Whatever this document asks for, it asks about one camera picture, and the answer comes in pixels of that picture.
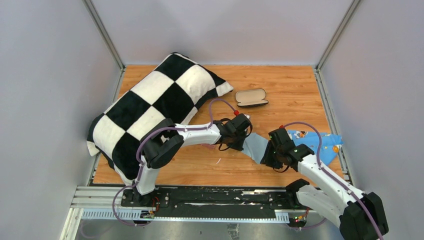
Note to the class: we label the black white checkered pillow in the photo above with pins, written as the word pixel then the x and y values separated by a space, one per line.
pixel 176 89

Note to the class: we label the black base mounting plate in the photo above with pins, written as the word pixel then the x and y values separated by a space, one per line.
pixel 213 202

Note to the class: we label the pink transparent sunglasses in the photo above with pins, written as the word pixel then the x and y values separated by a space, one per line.
pixel 209 146

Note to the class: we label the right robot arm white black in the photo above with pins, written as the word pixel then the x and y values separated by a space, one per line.
pixel 331 188

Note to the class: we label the aluminium frame rail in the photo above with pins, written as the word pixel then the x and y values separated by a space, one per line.
pixel 101 203

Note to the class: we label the black glasses case beige lining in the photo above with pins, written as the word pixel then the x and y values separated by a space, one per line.
pixel 251 98

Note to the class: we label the light blue cleaning cloth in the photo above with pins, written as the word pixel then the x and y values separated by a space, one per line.
pixel 254 146

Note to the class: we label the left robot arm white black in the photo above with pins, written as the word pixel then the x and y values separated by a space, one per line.
pixel 157 149

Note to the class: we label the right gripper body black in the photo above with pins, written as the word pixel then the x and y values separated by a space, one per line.
pixel 272 156

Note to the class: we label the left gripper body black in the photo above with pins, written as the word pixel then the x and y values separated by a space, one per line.
pixel 237 142

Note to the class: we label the blue patterned cloth bag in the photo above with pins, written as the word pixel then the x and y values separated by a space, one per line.
pixel 331 144

